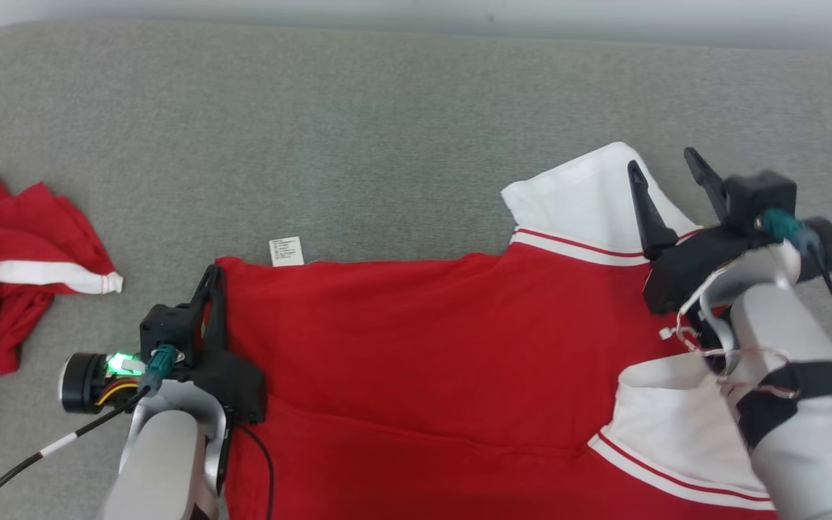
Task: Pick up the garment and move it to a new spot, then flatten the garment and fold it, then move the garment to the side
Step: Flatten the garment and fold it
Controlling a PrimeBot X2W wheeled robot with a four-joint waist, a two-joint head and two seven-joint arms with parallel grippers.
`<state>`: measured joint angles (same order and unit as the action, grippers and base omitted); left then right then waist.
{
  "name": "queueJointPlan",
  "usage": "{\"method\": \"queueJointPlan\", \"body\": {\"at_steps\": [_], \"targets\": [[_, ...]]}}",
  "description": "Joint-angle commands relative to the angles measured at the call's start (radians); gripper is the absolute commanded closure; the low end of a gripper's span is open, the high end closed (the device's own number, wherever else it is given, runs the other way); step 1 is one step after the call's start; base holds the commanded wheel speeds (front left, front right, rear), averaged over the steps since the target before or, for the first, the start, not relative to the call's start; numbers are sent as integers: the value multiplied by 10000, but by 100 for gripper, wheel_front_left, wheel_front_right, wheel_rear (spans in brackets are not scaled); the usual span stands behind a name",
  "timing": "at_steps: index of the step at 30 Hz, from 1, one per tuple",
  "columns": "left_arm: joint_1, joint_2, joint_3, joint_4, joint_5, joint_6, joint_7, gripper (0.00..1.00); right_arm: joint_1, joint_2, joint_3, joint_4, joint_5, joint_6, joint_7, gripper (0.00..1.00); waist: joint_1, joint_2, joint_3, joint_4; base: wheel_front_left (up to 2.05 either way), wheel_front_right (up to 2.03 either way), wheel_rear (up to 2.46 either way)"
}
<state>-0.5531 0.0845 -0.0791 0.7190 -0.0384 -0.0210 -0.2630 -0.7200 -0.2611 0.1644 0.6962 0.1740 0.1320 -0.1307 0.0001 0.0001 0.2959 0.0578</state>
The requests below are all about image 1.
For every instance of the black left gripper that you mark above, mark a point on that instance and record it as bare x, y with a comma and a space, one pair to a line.
232, 383

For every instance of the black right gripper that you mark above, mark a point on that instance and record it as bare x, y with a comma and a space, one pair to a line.
698, 263

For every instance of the red white shorts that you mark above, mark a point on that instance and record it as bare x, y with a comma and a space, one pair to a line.
19, 238

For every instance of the red white basketball jersey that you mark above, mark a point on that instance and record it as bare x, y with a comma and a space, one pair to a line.
423, 361

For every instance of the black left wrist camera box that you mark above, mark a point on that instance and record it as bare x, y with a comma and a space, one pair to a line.
170, 336

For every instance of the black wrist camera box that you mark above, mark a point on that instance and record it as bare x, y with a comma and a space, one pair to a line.
170, 336
759, 198

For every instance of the teal left camera connector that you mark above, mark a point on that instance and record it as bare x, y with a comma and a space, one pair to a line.
159, 361

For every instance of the teal camera connector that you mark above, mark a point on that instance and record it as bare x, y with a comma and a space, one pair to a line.
159, 361
784, 227

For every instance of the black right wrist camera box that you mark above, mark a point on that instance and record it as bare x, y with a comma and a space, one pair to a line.
759, 198

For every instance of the teal right camera connector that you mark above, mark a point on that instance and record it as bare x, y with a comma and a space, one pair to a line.
784, 227

